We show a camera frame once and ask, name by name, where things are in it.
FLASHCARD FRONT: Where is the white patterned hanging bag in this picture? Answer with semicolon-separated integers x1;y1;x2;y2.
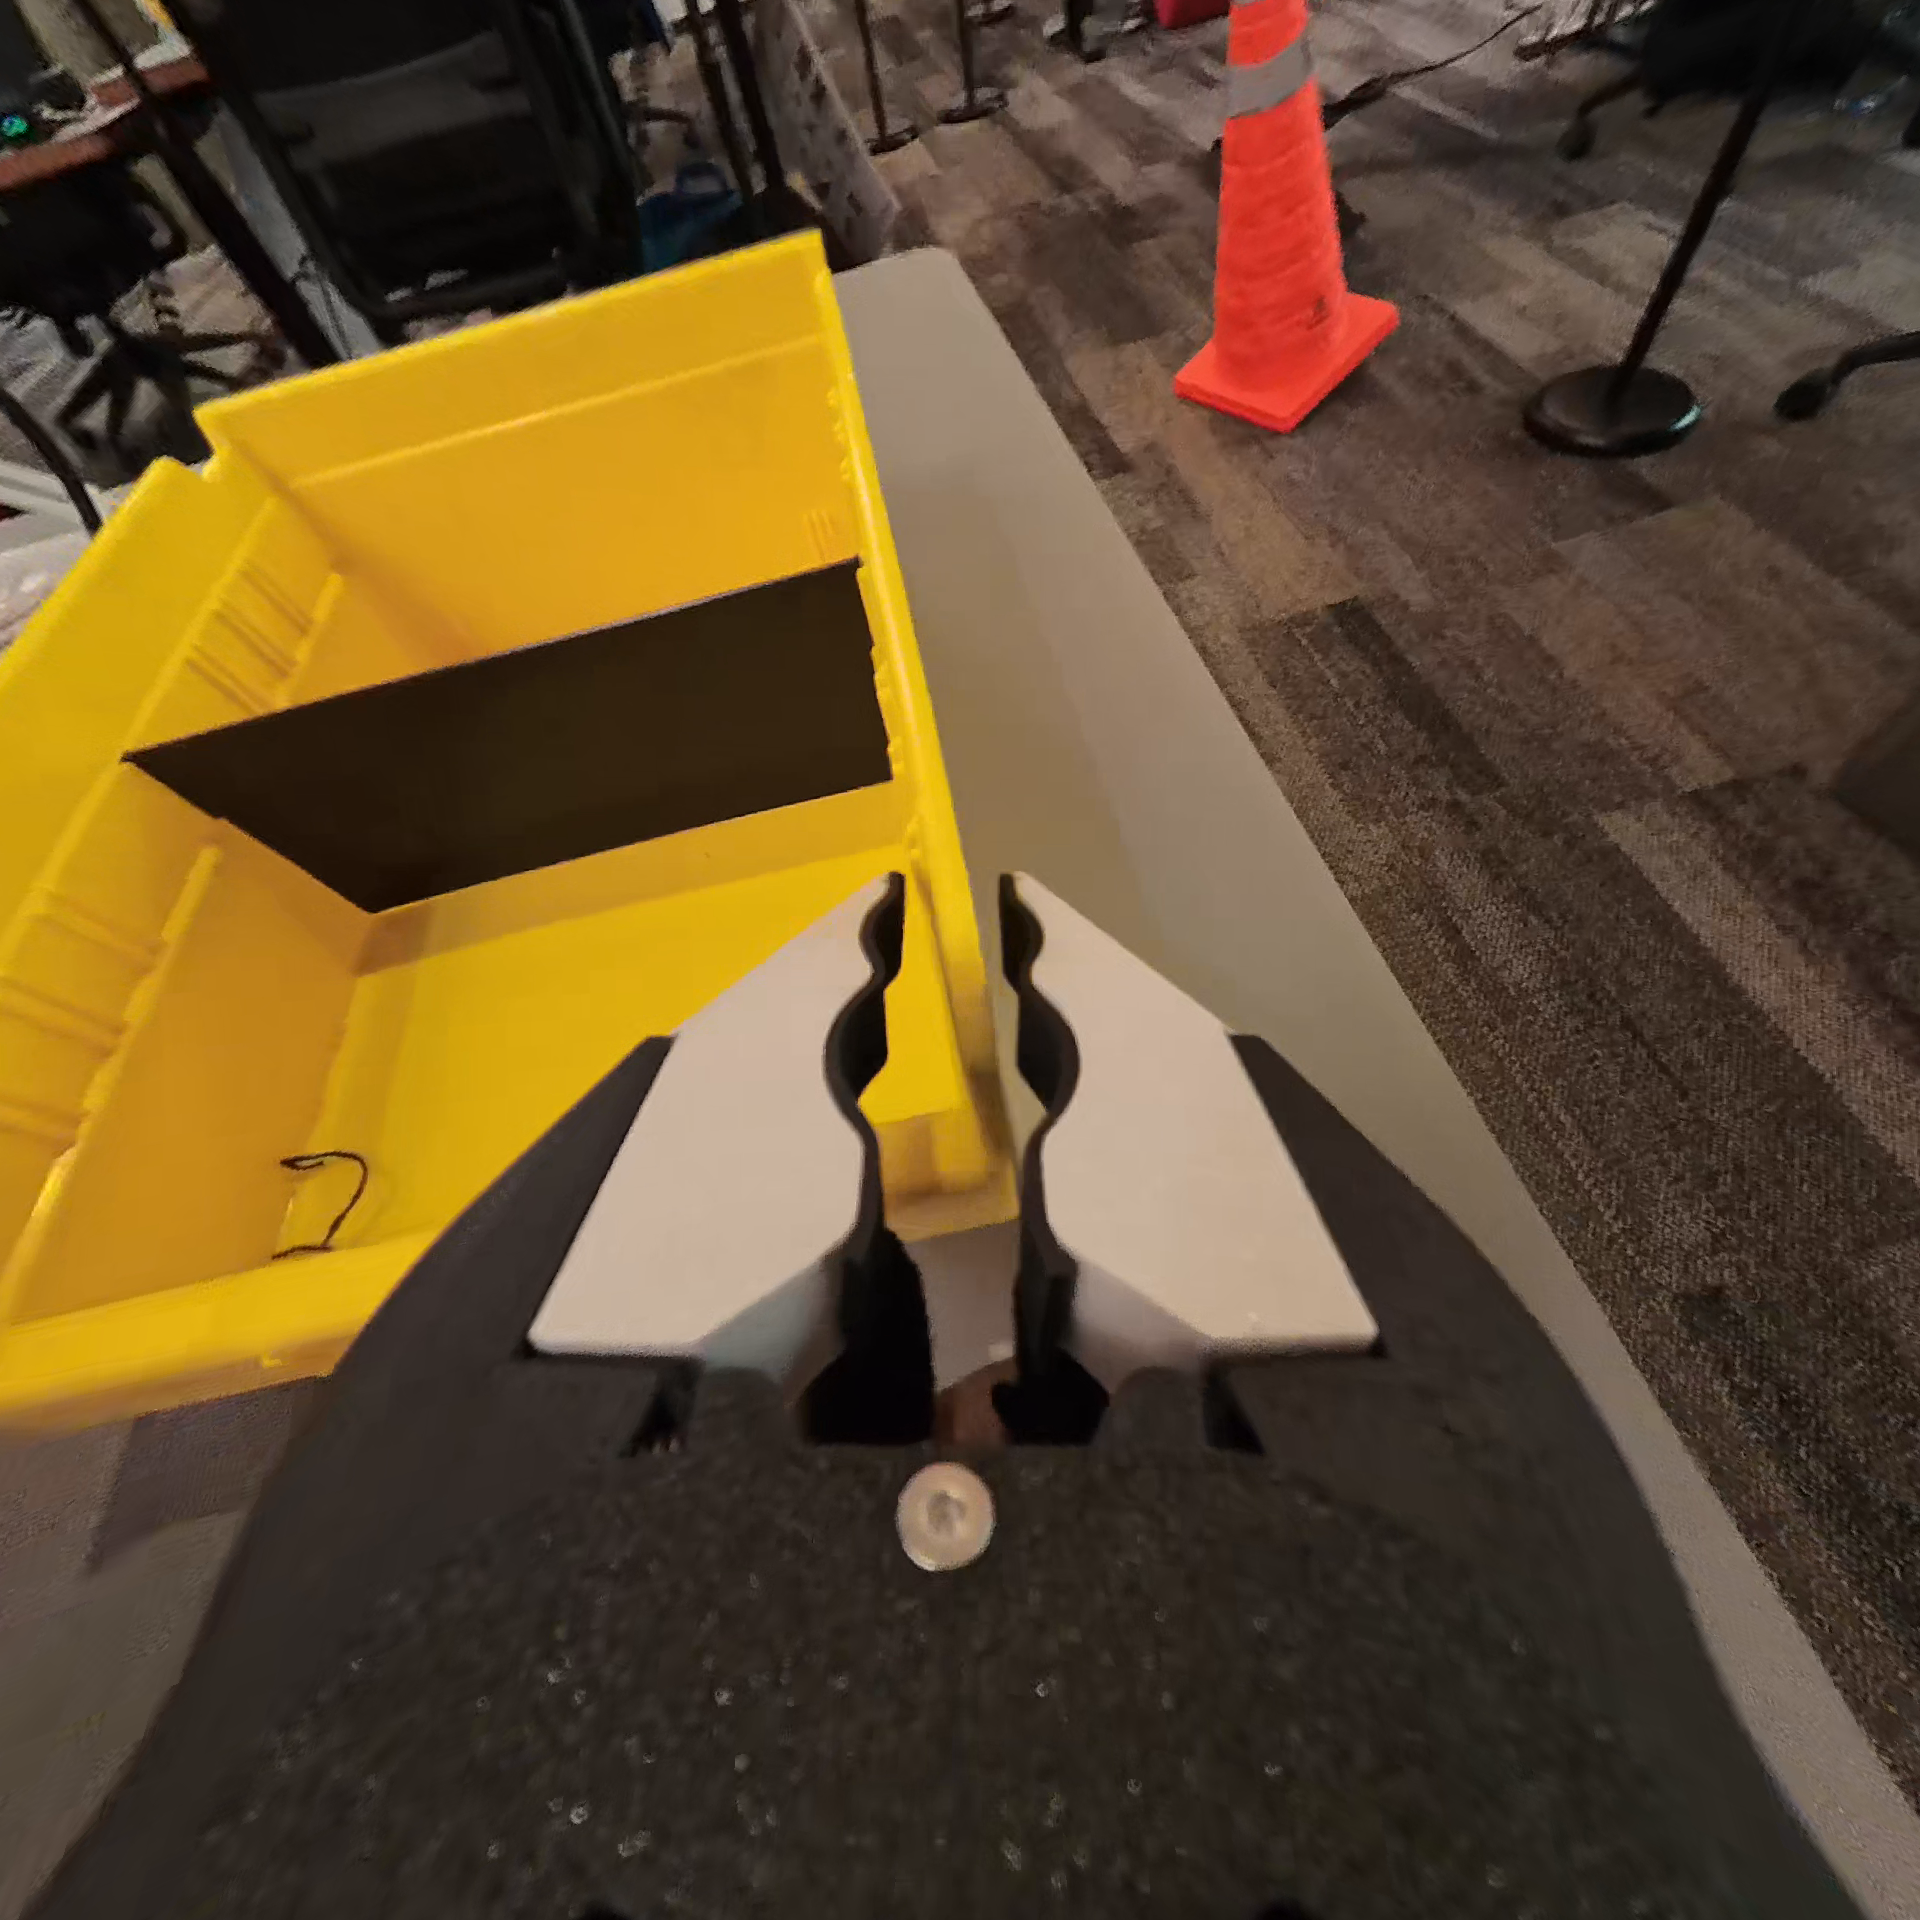
756;0;902;266

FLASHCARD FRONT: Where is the black bin divider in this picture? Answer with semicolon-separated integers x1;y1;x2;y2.
124;557;895;915

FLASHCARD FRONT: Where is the black round-base stand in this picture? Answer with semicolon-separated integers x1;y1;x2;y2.
1525;47;1788;458

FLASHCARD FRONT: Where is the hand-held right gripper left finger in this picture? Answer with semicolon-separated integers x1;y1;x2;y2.
528;873;934;1444

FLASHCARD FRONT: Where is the black office chair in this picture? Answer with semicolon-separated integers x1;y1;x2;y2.
223;0;647;324
1558;0;1920;161

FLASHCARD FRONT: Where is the orange traffic cone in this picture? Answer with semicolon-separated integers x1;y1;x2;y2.
1174;0;1402;434

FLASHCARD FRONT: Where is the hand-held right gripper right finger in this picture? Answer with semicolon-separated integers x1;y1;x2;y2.
994;873;1378;1444

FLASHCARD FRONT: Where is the yellow plastic bin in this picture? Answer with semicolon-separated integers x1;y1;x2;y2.
0;228;1015;1427

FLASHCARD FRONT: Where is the thin black thread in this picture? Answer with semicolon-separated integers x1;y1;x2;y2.
274;1149;371;1260

